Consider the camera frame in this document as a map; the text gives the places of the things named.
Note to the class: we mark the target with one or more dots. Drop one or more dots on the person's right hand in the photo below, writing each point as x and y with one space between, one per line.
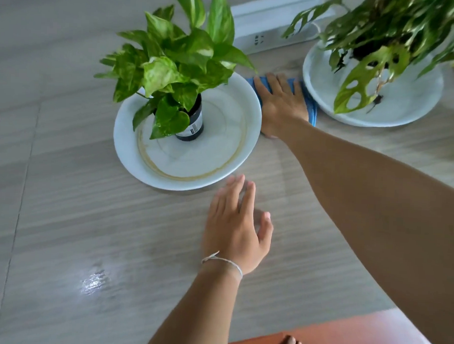
284 110

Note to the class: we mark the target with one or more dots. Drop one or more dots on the blue cleaning cloth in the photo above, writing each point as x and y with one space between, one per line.
312 110

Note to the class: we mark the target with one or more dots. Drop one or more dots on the person's right middle finger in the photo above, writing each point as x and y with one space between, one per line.
274 84

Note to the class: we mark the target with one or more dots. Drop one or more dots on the person's right little finger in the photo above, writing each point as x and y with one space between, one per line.
300 91

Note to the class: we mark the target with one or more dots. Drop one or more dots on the person's left hand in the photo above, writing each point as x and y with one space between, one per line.
230 234

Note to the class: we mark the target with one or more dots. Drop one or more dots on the person's left middle finger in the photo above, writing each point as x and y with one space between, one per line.
234 193

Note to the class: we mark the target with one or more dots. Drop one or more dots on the orange brown mat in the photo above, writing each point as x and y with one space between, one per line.
355 337

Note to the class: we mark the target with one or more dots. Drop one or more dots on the clean white plate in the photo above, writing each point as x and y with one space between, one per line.
403 100

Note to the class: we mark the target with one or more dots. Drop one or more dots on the person's right forearm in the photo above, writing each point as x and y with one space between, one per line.
379 218

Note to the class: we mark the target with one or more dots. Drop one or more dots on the green pothos plant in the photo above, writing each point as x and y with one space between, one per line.
167 66

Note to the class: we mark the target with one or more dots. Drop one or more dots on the white power strip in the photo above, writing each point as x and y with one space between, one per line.
263 25

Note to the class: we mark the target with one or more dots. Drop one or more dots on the green holed-leaf plant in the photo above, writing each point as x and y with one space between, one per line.
366 67

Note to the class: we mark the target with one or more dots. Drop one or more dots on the person's left thumb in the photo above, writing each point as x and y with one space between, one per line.
266 228

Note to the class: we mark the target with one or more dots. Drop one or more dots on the black plant pot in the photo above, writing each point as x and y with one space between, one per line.
195 125

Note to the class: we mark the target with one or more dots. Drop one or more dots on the person's left forearm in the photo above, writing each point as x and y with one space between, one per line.
198 311

